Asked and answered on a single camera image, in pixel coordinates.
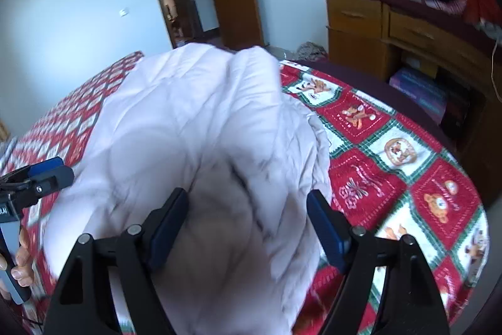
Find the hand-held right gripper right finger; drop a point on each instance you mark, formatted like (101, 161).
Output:
(327, 233)

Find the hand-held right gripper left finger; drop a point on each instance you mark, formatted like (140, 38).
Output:
(168, 233)

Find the red printed blanket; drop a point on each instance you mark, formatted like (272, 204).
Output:
(392, 182)

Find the grey knitted cloth pile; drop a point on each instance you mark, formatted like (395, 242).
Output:
(310, 51)

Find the person's left hand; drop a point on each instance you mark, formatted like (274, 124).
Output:
(23, 260)

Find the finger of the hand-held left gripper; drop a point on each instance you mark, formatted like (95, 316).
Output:
(45, 167)
(55, 182)

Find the purple box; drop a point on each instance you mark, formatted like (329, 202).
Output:
(417, 89)

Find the beige down jacket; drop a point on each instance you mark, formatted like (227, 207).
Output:
(176, 123)

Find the white wall switch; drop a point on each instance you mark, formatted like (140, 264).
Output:
(124, 12)

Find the wooden dresser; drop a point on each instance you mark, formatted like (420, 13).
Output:
(411, 32)

